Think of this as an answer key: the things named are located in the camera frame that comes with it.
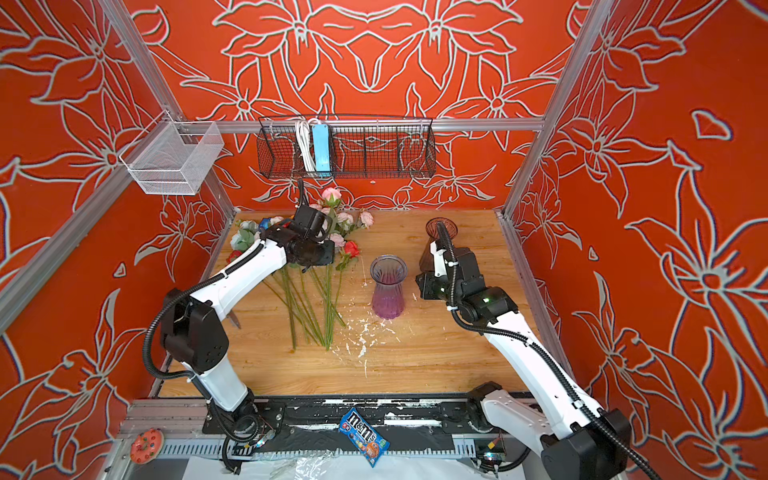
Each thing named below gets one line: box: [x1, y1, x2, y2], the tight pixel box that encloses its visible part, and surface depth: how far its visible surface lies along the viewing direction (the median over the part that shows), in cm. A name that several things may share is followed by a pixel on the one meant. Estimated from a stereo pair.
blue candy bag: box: [338, 407, 391, 468], surface depth 71 cm
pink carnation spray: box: [322, 187, 374, 351], surface depth 94 cm
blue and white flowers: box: [230, 216, 284, 252], surface depth 108 cm
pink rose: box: [322, 187, 342, 201], surface depth 94 cm
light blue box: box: [312, 124, 331, 172], surface depth 91 cm
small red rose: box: [343, 240, 361, 259], surface depth 105 cm
